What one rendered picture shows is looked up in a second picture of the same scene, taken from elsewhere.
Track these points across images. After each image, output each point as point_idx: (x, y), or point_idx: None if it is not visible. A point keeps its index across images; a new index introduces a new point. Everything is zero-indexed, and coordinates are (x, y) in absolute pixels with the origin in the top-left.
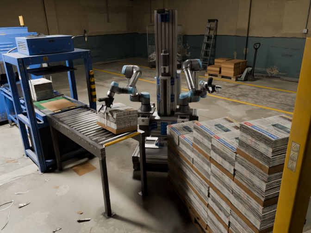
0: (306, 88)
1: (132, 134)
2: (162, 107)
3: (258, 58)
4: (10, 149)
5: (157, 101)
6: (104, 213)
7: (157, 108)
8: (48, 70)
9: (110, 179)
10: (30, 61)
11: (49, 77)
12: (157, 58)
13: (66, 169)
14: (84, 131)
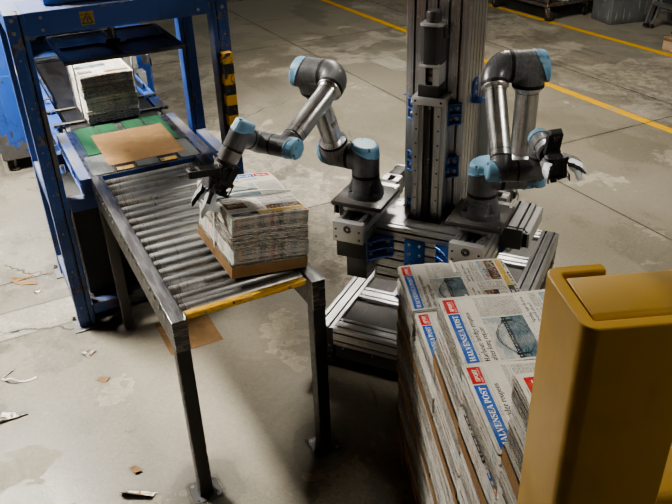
0: (538, 466)
1: (280, 286)
2: (416, 190)
3: None
4: (31, 244)
5: (406, 171)
6: (196, 485)
7: (404, 190)
8: (108, 43)
9: (248, 379)
10: (43, 25)
11: (194, 23)
12: (411, 34)
13: (144, 328)
14: (160, 252)
